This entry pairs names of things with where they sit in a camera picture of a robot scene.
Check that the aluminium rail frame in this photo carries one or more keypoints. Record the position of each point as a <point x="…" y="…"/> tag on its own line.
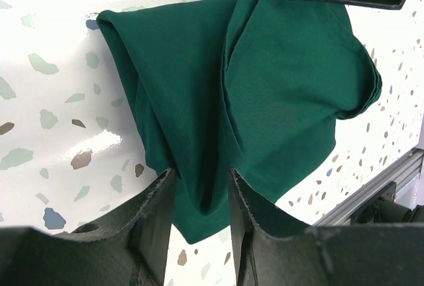
<point x="400" y="177"/>

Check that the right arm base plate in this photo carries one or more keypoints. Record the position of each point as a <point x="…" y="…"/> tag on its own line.
<point x="382" y="208"/>

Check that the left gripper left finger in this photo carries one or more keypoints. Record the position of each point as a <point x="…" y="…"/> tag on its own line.
<point x="126" y="246"/>

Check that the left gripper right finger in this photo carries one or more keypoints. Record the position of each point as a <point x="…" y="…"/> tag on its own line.
<point x="271" y="247"/>

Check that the green surgical cloth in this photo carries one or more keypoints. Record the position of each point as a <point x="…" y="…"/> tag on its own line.
<point x="251" y="85"/>

